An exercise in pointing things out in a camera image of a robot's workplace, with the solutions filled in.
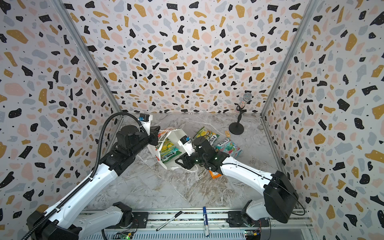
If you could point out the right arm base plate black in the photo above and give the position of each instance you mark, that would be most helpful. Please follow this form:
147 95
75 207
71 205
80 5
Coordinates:
237 219

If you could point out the yellow green snack packet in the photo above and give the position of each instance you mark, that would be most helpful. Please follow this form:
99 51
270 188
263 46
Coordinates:
207 134

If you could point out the blue white marker pen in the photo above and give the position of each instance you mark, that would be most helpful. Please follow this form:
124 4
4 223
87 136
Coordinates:
206 225

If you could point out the teal pink snack packet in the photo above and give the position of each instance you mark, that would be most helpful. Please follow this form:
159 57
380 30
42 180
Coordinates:
229 147

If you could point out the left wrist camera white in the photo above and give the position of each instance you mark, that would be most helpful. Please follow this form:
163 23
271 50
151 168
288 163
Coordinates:
145 120

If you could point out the aluminium mounting rail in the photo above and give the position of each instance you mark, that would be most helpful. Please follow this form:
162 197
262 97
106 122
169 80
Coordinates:
190 226

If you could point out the right circuit board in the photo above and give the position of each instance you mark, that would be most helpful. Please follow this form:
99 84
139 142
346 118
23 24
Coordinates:
253 235

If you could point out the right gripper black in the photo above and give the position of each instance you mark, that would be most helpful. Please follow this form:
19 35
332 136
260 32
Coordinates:
186 159

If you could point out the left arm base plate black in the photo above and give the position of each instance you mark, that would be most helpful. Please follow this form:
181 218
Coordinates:
132 221

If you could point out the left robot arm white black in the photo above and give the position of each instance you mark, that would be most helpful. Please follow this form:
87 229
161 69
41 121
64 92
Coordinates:
62 221

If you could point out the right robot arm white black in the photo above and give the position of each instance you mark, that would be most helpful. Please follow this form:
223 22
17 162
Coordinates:
279 196

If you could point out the circuit board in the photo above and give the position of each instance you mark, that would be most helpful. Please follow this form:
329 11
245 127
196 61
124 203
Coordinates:
253 235
127 235

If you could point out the white paper bag red flowers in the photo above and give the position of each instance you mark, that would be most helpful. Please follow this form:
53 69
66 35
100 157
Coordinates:
174 135

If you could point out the left circuit board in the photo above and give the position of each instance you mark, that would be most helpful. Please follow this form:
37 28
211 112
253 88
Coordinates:
127 235

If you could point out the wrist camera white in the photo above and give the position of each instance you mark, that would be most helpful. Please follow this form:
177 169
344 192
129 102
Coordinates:
145 120
186 143

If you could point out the microphone on black stand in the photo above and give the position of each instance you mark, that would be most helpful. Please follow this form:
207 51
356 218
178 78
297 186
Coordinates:
237 128

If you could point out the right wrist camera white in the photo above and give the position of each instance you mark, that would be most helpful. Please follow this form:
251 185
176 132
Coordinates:
186 143

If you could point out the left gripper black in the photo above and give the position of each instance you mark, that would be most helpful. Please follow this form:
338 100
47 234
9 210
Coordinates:
153 135

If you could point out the small wooden block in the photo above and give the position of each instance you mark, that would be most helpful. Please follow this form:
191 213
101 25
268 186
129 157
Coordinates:
228 134

